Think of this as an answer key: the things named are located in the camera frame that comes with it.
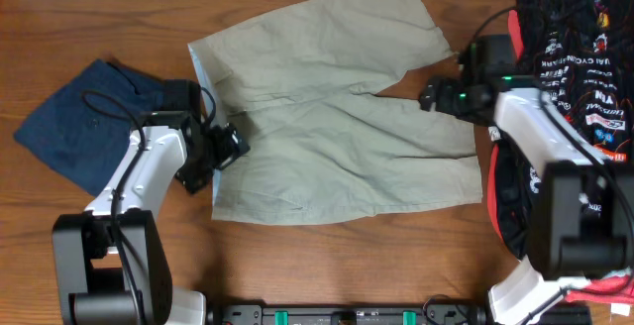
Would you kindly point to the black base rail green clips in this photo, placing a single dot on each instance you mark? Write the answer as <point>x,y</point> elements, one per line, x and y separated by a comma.
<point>435,311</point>

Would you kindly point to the light blue garment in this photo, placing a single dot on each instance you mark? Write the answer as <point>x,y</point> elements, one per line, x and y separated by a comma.
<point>607,281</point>

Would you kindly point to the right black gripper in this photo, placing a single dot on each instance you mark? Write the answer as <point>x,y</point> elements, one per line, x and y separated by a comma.
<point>436,97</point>

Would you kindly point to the folded navy blue shorts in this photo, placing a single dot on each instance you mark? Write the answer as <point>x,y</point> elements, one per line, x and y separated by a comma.
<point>83,145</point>

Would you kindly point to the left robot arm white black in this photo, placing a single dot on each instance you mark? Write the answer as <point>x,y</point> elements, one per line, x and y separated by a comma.
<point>109,260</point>

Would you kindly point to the khaki beige shorts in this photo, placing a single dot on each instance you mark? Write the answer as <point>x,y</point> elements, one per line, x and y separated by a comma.
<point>304,86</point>

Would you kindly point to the black printed cycling jersey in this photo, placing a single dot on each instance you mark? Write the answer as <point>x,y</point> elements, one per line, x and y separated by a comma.
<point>582,52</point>

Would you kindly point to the red garment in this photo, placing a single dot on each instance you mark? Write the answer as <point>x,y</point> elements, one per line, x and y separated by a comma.
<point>512,191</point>

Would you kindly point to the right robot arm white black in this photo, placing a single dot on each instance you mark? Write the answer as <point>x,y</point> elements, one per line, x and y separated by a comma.
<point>583,225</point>

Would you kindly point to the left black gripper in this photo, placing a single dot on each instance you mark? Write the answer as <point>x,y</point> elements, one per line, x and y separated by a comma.
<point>230,143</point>

